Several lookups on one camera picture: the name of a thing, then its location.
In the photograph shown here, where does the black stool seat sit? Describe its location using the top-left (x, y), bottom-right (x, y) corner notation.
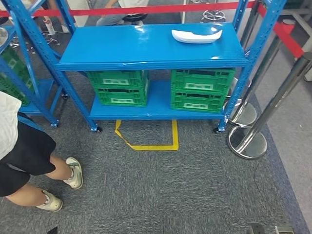
top-left (122, 13), bottom-right (148, 23)

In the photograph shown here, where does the blue metal shelf rack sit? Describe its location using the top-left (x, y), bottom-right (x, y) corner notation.
top-left (3, 0), bottom-right (288, 134)
top-left (0, 0), bottom-right (76, 128)

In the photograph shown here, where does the white desk panel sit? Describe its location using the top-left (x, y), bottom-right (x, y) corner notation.
top-left (66, 0), bottom-right (90, 28)

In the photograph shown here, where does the yellow floor tape marking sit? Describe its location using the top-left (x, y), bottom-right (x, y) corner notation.
top-left (114, 119), bottom-right (179, 152)

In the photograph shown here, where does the chrome stanchion post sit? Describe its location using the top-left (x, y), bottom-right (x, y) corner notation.
top-left (227, 51), bottom-right (312, 160)
top-left (227, 35), bottom-right (283, 127)
top-left (240, 0), bottom-right (261, 49)

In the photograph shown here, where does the chrome chair base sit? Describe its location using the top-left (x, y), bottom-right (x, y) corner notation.
top-left (10, 30), bottom-right (60, 54)
top-left (202, 9), bottom-right (227, 24)

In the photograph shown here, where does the red floor tape line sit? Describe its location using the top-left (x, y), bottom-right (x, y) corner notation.
top-left (0, 0), bottom-right (304, 59)

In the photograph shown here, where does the white curved plastic part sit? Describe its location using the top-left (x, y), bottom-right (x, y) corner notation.
top-left (171, 29), bottom-right (223, 44)

